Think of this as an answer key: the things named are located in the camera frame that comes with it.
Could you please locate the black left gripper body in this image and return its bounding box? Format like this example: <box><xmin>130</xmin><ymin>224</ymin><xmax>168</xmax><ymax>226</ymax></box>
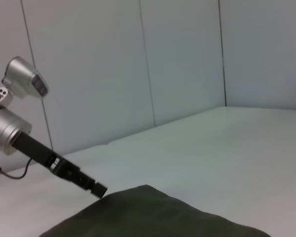
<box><xmin>14</xmin><ymin>132</ymin><xmax>66</xmax><ymax>176</ymax></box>

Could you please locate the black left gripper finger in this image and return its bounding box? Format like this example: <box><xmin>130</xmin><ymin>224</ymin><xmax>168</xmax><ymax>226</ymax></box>
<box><xmin>64</xmin><ymin>176</ymin><xmax>99</xmax><ymax>198</ymax></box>
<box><xmin>56</xmin><ymin>159</ymin><xmax>109</xmax><ymax>198</ymax></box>

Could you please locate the dark green printed t-shirt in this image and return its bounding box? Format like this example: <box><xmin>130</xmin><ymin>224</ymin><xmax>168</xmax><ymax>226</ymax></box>
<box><xmin>38</xmin><ymin>184</ymin><xmax>272</xmax><ymax>237</ymax></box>

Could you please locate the left gripper cable connector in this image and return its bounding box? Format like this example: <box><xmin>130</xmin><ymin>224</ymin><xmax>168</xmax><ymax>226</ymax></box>
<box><xmin>0</xmin><ymin>158</ymin><xmax>34</xmax><ymax>180</ymax></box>

